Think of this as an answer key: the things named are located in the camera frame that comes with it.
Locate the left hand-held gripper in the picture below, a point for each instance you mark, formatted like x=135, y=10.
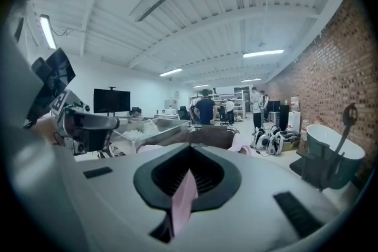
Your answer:
x=74, y=124

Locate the pink item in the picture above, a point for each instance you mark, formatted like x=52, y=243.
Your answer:
x=182, y=206

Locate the black monitor on stand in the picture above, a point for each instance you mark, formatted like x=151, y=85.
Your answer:
x=111, y=101

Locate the green and white bathtub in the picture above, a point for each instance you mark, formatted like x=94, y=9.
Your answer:
x=325, y=138

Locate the pink cloth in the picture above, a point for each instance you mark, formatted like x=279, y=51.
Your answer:
x=240, y=146

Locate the white robot dog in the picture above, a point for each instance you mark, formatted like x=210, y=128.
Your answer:
x=275, y=141
x=261, y=140

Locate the black cabinet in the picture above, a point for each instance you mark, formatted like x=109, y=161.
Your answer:
x=284, y=116

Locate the white crumpled bag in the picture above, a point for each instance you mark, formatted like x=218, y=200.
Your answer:
x=141, y=130

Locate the white storage shelf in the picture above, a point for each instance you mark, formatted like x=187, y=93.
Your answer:
x=236, y=104

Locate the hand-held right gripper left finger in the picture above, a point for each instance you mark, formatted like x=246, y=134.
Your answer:
x=144, y=183

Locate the white water dispenser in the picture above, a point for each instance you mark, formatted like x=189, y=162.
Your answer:
x=294, y=121

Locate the silver metal cart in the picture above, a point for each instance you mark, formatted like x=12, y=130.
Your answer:
x=165, y=130

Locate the cardboard box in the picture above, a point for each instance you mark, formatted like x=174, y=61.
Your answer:
x=291, y=145

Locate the ceiling tube light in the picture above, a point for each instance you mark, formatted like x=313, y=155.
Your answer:
x=170, y=72
x=251, y=80
x=48, y=31
x=263, y=53

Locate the brown cart pocket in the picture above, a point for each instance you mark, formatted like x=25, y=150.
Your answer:
x=206, y=137

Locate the person's left forearm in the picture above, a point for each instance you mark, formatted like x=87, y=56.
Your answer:
x=44, y=130

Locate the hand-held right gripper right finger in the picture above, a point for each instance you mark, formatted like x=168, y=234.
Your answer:
x=231, y=183

